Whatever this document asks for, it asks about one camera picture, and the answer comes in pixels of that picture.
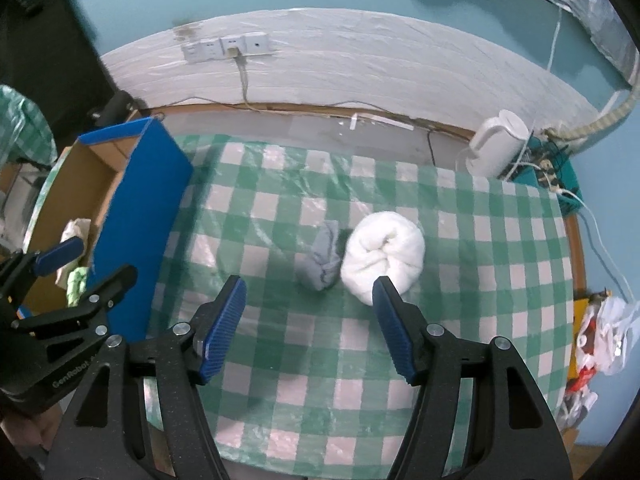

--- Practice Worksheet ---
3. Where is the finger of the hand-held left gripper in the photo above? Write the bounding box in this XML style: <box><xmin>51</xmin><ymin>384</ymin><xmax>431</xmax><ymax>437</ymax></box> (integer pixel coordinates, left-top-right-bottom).
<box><xmin>0</xmin><ymin>236</ymin><xmax>85</xmax><ymax>307</ymax></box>
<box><xmin>11</xmin><ymin>265</ymin><xmax>139</xmax><ymax>347</ymax></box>

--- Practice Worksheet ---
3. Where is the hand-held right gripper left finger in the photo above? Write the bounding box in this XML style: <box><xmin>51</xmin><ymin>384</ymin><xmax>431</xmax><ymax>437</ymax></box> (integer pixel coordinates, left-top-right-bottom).
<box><xmin>42</xmin><ymin>275</ymin><xmax>248</xmax><ymax>480</ymax></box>

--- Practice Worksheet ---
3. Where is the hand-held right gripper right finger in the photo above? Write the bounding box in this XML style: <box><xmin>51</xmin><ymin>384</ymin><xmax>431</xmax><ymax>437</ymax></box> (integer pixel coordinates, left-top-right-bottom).
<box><xmin>371</xmin><ymin>276</ymin><xmax>573</xmax><ymax>480</ymax></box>

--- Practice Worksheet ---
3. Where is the white towel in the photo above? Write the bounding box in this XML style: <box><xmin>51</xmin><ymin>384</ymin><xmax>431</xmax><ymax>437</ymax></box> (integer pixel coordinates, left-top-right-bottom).
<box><xmin>341</xmin><ymin>211</ymin><xmax>426</xmax><ymax>307</ymax></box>

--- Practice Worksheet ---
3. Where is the blue-taped cardboard box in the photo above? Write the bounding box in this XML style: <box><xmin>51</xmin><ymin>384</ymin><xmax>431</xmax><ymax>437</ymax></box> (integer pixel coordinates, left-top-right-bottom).
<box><xmin>22</xmin><ymin>116</ymin><xmax>195</xmax><ymax>346</ymax></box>

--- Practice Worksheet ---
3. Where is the grey sock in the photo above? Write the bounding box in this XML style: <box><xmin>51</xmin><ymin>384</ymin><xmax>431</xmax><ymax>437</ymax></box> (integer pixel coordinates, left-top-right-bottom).
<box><xmin>295</xmin><ymin>220</ymin><xmax>346</xmax><ymax>292</ymax></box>

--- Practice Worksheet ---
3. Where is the white blue crumpled cloth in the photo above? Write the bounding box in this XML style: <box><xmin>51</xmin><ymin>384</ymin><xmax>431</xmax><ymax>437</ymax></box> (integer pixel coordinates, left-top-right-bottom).
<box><xmin>54</xmin><ymin>217</ymin><xmax>97</xmax><ymax>286</ymax></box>

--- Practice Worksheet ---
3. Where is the light green cloth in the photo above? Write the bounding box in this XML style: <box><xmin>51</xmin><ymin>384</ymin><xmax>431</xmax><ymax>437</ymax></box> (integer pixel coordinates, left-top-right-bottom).
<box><xmin>66</xmin><ymin>266</ymin><xmax>92</xmax><ymax>307</ymax></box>

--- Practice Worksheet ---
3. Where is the green checkered tablecloth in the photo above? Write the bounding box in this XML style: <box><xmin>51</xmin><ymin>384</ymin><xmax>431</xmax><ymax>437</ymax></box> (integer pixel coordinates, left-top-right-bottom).
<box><xmin>0</xmin><ymin>85</ymin><xmax>57</xmax><ymax>171</ymax></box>
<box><xmin>142</xmin><ymin>132</ymin><xmax>576</xmax><ymax>471</ymax></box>

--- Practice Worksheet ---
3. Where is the black cylindrical device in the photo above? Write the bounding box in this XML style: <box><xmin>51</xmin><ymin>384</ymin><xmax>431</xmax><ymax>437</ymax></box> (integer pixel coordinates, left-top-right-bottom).
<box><xmin>92</xmin><ymin>91</ymin><xmax>136</xmax><ymax>128</ymax></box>

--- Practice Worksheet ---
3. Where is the white electric kettle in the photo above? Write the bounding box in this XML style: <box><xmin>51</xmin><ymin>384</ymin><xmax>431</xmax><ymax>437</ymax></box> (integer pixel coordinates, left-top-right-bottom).
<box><xmin>467</xmin><ymin>109</ymin><xmax>531</xmax><ymax>179</ymax></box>

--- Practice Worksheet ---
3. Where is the red and white plastic bag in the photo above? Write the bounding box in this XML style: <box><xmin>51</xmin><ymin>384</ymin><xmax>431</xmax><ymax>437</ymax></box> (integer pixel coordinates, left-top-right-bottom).
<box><xmin>557</xmin><ymin>295</ymin><xmax>640</xmax><ymax>431</ymax></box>

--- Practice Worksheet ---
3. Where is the white power strip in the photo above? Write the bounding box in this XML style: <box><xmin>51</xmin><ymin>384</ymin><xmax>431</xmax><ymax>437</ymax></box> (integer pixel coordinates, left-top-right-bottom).
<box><xmin>535</xmin><ymin>162</ymin><xmax>564</xmax><ymax>192</ymax></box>

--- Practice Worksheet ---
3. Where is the black cabinet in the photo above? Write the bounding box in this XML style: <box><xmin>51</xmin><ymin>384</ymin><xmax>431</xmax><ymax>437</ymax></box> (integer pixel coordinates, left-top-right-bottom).
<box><xmin>0</xmin><ymin>0</ymin><xmax>126</xmax><ymax>111</ymax></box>

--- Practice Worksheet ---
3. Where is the silver foil sheet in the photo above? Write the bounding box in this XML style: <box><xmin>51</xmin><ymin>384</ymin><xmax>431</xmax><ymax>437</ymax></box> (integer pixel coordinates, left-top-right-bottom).
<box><xmin>470</xmin><ymin>0</ymin><xmax>640</xmax><ymax>86</ymax></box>

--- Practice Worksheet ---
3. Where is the white cable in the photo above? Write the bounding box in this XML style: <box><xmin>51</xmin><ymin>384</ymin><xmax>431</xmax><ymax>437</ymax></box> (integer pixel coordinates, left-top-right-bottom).
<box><xmin>560</xmin><ymin>189</ymin><xmax>637</xmax><ymax>302</ymax></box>

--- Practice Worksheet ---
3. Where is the grey plug with cable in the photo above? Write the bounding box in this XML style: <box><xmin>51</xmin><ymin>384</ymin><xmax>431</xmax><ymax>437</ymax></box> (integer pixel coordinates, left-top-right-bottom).
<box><xmin>227</xmin><ymin>47</ymin><xmax>251</xmax><ymax>109</ymax></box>

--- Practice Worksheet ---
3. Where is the white single-hole wall socket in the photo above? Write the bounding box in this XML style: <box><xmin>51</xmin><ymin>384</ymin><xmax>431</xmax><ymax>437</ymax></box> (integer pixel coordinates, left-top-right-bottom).
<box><xmin>243</xmin><ymin>32</ymin><xmax>273</xmax><ymax>56</ymax></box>

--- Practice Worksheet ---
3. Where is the striped flexible hose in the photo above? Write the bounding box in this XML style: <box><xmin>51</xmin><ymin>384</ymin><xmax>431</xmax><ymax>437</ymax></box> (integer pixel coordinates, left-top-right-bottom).
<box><xmin>565</xmin><ymin>87</ymin><xmax>634</xmax><ymax>142</ymax></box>

